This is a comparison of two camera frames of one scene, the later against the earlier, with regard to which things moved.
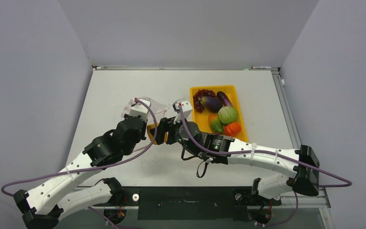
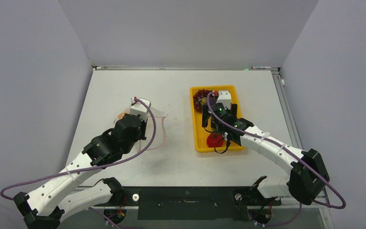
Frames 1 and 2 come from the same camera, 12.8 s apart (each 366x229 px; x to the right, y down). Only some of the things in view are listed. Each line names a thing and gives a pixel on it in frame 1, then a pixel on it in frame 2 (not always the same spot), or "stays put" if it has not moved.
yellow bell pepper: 149,127 -> 121,115
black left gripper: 142,136 stays put
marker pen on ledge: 256,67 stays put
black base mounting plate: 188,202 stays put
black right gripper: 168,122 -> 206,119
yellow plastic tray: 201,119 stays put
